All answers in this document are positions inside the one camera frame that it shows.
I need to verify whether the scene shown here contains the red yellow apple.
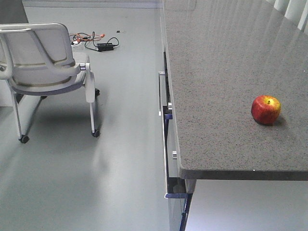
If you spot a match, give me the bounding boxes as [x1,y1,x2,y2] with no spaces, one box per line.
[251,95,281,125]

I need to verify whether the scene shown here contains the black power adapter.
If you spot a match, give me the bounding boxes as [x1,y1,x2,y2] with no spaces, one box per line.
[97,43,114,52]

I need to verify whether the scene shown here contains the grey stone counter cabinet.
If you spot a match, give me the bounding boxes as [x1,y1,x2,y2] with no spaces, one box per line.
[163,0,308,231]

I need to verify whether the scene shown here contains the white mesh office chair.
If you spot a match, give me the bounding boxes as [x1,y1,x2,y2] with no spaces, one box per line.
[0,23,100,143]

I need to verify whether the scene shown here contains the orange and black cables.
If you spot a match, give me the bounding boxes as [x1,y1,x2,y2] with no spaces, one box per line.
[69,31,119,51]

